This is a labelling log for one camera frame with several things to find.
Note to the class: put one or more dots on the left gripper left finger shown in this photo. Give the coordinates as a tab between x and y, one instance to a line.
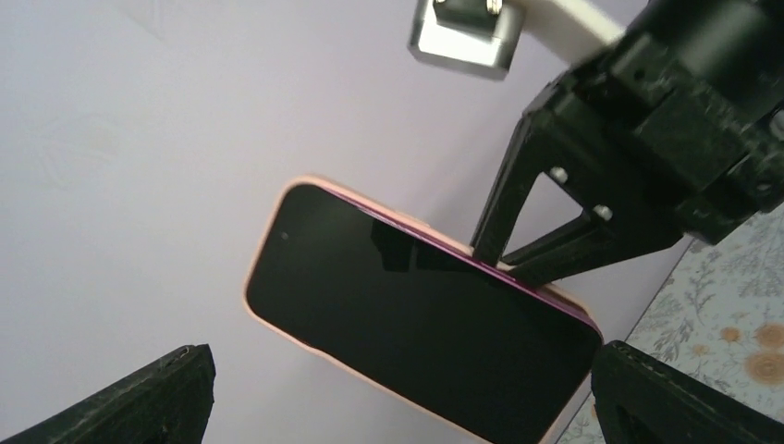
167	401

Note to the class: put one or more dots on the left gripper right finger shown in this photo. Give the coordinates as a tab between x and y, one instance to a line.
640	400

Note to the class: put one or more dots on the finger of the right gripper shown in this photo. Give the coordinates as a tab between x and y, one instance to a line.
609	222

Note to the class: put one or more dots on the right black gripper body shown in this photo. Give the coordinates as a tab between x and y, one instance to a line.
684	97

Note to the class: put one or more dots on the phone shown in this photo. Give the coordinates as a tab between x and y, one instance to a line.
387	298

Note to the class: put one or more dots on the floral patterned table mat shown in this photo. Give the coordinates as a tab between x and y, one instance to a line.
718	317

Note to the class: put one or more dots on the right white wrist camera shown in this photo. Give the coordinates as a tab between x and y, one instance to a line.
480	37

